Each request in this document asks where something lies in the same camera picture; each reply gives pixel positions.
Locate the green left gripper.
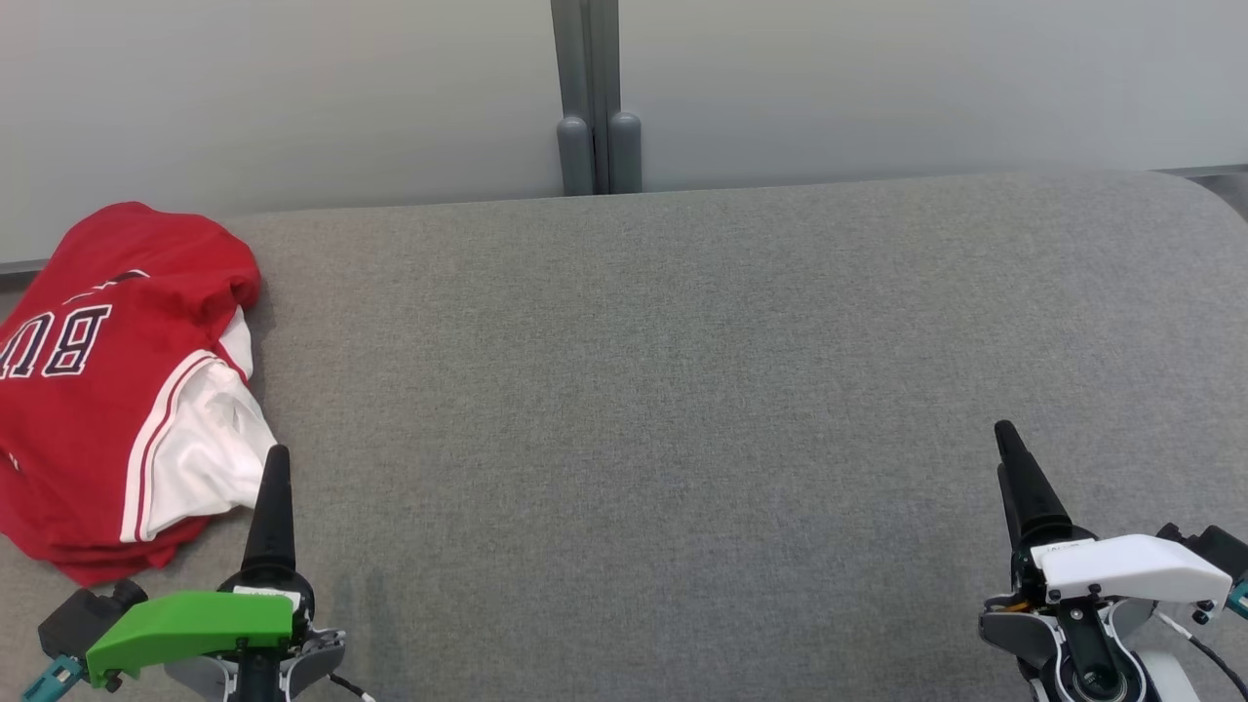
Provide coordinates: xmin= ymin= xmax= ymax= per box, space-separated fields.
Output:
xmin=86 ymin=445 xmax=347 ymax=702

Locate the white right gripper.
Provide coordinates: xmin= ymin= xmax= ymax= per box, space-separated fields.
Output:
xmin=980 ymin=421 xmax=1234 ymax=702

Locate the red Bulls jersey shirt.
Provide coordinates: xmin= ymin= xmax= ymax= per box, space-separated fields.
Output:
xmin=0 ymin=202 xmax=279 ymax=547

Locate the left camera cable teal plug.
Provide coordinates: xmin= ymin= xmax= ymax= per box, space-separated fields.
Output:
xmin=19 ymin=655 xmax=84 ymax=702

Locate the grey partition post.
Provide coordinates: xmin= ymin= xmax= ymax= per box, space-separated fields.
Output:
xmin=549 ymin=0 xmax=644 ymax=197

